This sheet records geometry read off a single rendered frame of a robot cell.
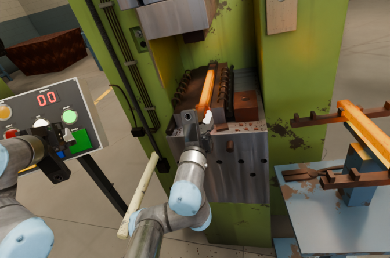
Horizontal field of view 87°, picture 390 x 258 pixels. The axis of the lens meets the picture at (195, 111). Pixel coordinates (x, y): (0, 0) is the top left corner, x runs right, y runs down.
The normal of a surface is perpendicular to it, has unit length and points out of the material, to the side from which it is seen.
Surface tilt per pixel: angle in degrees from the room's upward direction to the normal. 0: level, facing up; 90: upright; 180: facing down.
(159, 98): 90
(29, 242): 90
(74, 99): 60
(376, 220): 0
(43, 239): 90
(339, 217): 0
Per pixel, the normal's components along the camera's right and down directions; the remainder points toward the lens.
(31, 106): 0.11, 0.03
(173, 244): -0.22, -0.81
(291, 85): -0.16, 0.58
